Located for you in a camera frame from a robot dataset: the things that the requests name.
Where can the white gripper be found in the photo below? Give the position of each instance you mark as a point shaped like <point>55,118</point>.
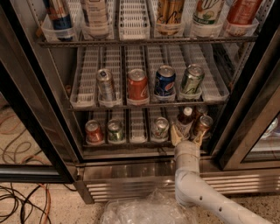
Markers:
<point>186,147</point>

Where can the brown bottle with white cap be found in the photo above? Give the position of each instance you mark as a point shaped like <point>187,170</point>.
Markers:
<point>184,121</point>

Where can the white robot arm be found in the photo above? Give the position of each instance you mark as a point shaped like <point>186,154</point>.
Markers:
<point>191,189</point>

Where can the bronze can bottom shelf front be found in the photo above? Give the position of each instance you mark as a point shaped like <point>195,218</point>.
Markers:
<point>203,125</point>

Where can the bronze can shelf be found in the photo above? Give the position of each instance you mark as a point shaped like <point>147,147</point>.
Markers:
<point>200,110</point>
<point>203,125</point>

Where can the silver green can bottom shelf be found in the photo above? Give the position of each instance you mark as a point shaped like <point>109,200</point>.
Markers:
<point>159,128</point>

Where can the bronze can bottom shelf rear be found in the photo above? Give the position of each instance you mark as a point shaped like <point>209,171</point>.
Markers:
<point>200,110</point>

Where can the empty white tray bottom shelf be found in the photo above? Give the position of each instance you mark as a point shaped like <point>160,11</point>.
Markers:
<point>138,132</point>

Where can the green can middle shelf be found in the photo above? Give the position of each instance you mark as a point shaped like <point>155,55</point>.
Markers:
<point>193,76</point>

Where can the right glass fridge door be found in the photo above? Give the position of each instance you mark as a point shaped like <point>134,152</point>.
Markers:
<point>242,140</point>

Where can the glass fridge door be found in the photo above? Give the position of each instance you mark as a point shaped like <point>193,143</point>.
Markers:
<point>242,140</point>
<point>33,80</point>

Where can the red can bottom shelf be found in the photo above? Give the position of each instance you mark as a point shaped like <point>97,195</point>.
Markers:
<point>94,132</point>

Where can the red can shelf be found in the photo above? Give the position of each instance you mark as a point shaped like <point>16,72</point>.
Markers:
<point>94,132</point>
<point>242,12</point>

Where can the silver can middle shelf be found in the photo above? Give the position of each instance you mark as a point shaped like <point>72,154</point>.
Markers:
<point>106,85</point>

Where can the steel fridge base grille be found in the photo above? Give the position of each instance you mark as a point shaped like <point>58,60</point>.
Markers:
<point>132,179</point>

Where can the gold can top shelf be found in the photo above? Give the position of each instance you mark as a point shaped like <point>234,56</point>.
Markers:
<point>169,16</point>

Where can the white green can top shelf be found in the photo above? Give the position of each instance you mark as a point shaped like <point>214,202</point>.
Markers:
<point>207,12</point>

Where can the red can top shelf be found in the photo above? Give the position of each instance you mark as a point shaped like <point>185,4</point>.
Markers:
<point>242,12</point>

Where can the left glass fridge door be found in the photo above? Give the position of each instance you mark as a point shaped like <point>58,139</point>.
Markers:
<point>33,80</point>

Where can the white bottle top shelf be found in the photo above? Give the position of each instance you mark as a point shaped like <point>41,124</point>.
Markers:
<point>96,17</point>

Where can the empty white tray middle right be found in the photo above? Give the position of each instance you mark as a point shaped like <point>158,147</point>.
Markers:
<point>213,86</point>

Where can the blue pepsi can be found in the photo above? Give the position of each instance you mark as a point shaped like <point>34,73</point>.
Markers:
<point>164,81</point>

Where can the red cola can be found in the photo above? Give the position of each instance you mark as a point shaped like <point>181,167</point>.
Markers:
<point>137,85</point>

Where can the clear plastic bag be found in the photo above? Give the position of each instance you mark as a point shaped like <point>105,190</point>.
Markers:
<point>159,207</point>

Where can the empty white tray middle left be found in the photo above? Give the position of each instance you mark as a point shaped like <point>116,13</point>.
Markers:
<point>83,88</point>

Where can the blue silver tall can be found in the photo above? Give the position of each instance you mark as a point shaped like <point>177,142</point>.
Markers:
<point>60,26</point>

